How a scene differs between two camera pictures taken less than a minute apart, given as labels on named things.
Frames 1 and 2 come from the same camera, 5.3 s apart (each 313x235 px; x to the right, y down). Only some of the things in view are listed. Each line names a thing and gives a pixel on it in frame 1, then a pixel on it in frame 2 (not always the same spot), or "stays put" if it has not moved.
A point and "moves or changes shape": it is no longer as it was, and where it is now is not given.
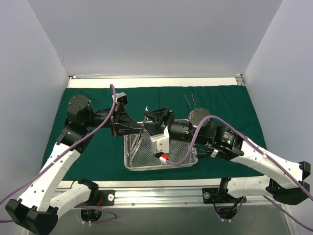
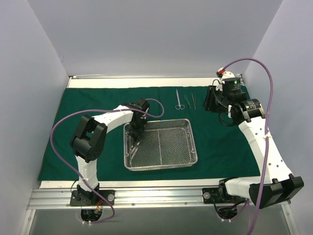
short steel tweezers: x=187 y=100 stays put
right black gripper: x=167 y=119 to x=210 y=98
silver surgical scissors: x=146 y=109 moves or changes shape
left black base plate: x=104 y=198 stays put
